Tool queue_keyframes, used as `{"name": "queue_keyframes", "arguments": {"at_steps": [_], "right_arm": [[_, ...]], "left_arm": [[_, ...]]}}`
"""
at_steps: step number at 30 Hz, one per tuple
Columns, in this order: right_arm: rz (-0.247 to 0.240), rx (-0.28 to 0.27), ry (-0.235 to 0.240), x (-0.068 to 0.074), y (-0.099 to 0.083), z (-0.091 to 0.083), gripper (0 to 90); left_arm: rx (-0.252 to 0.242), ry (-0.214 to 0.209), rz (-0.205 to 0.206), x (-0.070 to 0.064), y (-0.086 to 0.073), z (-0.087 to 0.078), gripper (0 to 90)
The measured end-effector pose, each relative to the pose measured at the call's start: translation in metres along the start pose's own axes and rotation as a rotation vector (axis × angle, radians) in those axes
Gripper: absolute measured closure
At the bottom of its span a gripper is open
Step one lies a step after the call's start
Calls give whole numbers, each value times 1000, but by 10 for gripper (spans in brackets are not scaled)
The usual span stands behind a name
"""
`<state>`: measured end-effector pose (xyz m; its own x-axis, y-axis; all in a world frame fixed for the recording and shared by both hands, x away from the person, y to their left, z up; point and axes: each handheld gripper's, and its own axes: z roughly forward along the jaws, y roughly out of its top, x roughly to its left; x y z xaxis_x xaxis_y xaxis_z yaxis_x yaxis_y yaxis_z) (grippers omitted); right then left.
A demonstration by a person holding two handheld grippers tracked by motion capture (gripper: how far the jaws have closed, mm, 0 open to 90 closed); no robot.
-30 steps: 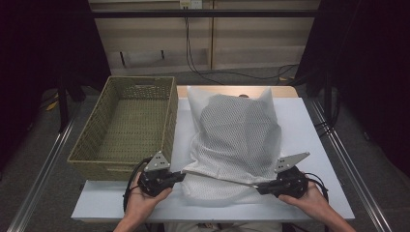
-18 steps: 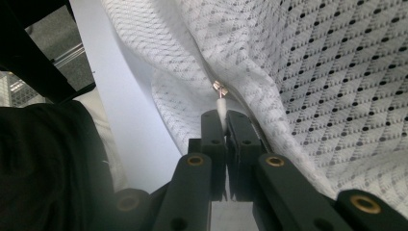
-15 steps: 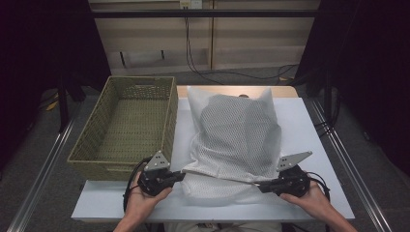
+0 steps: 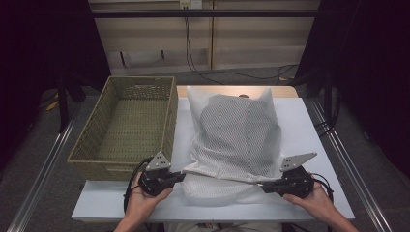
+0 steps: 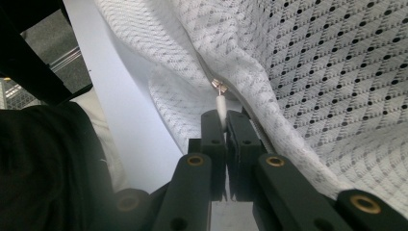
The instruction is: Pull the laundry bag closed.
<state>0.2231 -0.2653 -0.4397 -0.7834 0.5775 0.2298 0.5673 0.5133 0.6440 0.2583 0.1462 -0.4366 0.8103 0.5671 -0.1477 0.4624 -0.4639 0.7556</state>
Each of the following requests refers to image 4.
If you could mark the dark round table grommet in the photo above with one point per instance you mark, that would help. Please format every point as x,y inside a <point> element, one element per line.
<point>244,95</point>

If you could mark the green woven basket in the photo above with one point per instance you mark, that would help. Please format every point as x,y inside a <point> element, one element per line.
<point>129,129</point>

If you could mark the white wall socket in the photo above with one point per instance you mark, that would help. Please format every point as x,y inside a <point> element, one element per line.
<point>190,3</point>

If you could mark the person's left hand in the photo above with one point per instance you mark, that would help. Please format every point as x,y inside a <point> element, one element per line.
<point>141,206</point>

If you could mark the person's right hand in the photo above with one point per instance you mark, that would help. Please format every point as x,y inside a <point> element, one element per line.
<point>314,203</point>

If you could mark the white mesh laundry bag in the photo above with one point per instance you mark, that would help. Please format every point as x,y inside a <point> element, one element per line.
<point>235,135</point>

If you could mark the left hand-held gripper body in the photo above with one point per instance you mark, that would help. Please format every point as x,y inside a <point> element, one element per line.
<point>156,180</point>

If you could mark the white table mat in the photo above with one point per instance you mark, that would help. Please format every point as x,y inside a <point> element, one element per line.
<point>309,129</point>

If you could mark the black metal stand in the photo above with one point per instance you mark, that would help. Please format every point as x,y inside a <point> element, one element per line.
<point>63,103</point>

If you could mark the metal floor rail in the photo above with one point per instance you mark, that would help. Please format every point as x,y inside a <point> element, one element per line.
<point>351,174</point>
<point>42,170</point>

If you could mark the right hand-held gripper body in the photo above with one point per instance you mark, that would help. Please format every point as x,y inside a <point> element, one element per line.
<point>293,183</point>

